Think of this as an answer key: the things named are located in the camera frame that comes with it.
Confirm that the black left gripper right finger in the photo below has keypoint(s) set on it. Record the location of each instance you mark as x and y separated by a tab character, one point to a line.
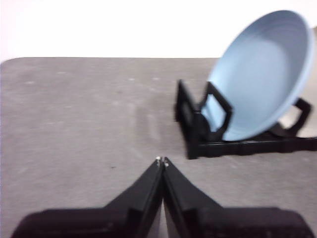
210	220

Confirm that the black plate rack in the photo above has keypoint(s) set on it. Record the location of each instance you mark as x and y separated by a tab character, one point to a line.
195	146

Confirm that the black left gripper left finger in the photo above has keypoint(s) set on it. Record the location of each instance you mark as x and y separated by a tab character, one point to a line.
119	220

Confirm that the blue plate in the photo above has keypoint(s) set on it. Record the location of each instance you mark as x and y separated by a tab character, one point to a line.
260	69

